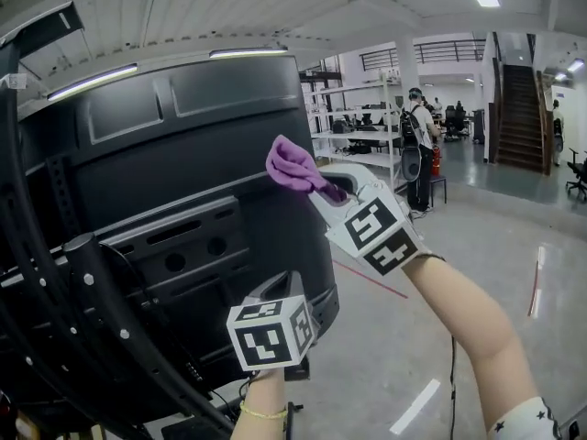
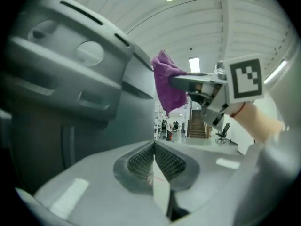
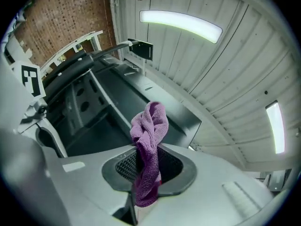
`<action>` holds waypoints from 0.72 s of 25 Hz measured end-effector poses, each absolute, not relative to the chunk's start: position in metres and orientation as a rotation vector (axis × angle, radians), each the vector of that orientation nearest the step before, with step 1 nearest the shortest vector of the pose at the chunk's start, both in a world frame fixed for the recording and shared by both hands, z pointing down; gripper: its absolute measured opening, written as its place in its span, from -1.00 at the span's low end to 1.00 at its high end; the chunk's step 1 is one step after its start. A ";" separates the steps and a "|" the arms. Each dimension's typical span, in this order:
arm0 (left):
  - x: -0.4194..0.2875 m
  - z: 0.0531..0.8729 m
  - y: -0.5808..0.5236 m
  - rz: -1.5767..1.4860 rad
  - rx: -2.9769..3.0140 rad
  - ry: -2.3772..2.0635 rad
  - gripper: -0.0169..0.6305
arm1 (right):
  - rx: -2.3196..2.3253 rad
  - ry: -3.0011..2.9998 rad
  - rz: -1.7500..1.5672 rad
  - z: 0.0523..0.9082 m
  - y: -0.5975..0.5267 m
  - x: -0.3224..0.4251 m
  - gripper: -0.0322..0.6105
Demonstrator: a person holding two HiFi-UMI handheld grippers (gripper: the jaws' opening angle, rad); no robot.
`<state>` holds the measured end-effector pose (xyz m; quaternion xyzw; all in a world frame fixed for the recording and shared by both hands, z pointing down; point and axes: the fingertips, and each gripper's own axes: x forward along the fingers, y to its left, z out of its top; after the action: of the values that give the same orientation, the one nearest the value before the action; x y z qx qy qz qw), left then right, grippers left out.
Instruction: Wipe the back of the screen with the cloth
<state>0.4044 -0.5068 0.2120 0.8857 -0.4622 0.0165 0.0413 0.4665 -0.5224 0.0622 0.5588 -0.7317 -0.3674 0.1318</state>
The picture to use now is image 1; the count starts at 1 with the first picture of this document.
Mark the black stool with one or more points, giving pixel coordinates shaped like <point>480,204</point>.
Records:
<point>438,188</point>

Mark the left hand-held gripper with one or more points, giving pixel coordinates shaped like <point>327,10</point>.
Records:
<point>266,333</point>

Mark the person's right forearm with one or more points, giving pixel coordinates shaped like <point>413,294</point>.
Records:
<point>472,323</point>

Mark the black office chair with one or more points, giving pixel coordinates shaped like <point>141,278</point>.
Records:
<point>578,174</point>

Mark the black screen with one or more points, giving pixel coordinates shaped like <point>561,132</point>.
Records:
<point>206,154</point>

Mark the white shelving rack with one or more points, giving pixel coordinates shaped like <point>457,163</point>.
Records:
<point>367,133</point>

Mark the black balcony railing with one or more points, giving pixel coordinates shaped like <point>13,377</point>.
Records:
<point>435,51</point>

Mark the white star-print sleeve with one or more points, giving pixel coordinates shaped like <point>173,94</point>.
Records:
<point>527,422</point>

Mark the black stand pole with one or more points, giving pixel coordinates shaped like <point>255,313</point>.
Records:
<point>114,310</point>

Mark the dark wooden staircase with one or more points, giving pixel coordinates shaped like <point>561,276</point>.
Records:
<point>520,117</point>

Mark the person's left forearm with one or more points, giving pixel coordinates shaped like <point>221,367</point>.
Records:
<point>263,392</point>

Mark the purple cloth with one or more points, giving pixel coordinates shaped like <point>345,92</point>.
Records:
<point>289,165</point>

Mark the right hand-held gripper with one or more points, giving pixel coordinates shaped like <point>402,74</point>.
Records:
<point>376,232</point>

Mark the red fire extinguisher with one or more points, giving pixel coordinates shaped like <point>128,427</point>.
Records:
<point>436,161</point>

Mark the black screen mounting bracket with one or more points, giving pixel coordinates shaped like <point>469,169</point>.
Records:
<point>183,241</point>

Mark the black curved frame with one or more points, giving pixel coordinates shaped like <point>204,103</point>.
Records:
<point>14,200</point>

